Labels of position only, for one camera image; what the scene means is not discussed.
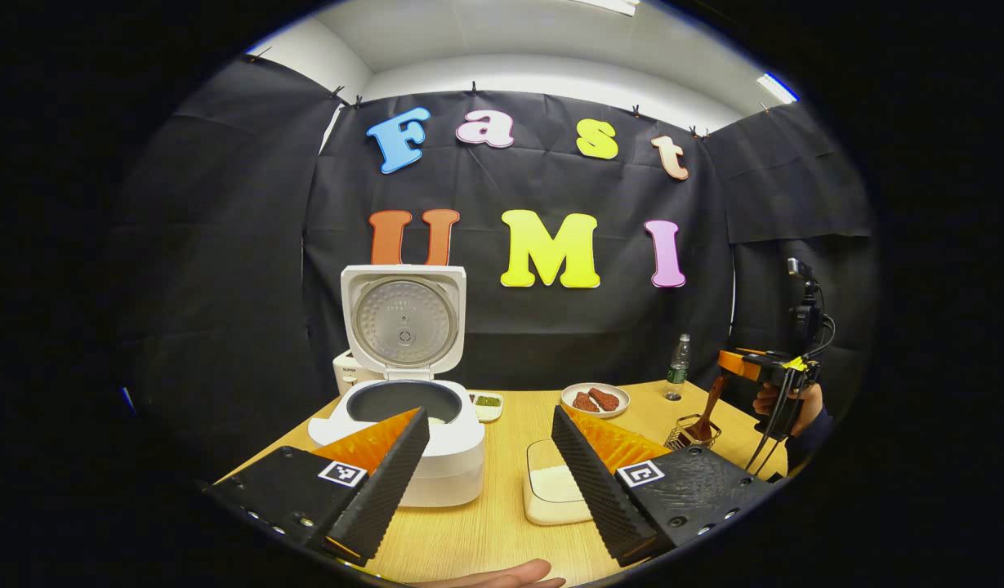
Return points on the clear rice container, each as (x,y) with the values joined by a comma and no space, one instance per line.
(551,490)

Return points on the white toaster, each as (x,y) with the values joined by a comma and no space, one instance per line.
(345,376)

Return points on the brown meat piece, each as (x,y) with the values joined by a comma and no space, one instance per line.
(605,398)
(585,402)

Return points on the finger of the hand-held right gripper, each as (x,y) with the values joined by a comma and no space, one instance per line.
(738,365)

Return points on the ceiling light panel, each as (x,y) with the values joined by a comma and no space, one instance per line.
(612,5)
(777,86)

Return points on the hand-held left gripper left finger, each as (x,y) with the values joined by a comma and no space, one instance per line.
(383,490)

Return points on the white round plate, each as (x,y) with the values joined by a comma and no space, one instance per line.
(624,400)

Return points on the brown wooden spoon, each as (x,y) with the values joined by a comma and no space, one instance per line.
(708,404)

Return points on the small white dish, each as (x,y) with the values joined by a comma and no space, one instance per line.
(487,402)

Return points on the black backdrop cloth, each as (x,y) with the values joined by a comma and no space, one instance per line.
(224,286)

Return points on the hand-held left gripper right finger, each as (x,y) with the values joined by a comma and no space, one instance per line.
(595,490)

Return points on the white rice cooker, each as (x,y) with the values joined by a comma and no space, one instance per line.
(457,457)

